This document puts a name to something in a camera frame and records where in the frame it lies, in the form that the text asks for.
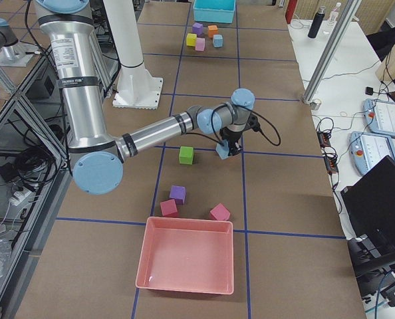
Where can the black water bottle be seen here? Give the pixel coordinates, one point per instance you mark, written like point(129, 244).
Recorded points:
point(317, 22)

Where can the cyan plastic bin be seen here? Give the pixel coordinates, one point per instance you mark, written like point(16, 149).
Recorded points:
point(215, 11)

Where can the green foam block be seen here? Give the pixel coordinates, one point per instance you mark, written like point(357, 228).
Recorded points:
point(186, 155)

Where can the purple foam block right side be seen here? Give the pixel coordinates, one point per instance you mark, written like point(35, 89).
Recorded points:
point(178, 194)

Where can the dark pink foam block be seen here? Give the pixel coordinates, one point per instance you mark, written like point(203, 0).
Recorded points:
point(169, 208)

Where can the light blue block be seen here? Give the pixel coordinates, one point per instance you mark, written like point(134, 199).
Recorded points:
point(217, 41)
point(222, 150)

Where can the purple foam block left side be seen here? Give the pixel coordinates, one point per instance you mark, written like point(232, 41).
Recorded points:
point(197, 28)

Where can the blue teach pendant near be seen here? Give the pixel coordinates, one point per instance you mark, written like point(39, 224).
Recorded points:
point(367, 149)

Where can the blue teach pendant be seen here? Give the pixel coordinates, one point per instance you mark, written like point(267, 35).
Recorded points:
point(380, 116)
point(367, 149)

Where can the yellow foam block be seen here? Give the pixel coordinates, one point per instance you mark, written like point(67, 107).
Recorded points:
point(191, 39)

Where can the pink plastic tray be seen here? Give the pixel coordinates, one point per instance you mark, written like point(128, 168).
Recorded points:
point(187, 255)

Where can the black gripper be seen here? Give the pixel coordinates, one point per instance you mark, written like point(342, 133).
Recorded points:
point(229, 137)

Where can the black laptop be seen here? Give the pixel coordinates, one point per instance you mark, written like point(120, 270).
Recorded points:
point(370, 202)

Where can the aluminium frame post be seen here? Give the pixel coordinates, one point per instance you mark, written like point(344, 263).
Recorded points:
point(337, 25)

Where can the purple foam block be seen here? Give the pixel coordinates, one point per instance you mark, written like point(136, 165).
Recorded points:
point(178, 194)
point(197, 28)

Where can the blue teach pendant far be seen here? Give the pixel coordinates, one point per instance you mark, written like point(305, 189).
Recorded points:
point(380, 116)

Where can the orange foam block left side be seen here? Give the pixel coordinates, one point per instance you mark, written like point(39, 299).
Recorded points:
point(212, 30)

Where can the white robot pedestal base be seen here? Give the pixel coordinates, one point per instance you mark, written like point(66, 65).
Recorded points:
point(136, 87)

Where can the light pink foam block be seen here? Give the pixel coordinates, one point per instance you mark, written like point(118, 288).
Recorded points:
point(200, 44)

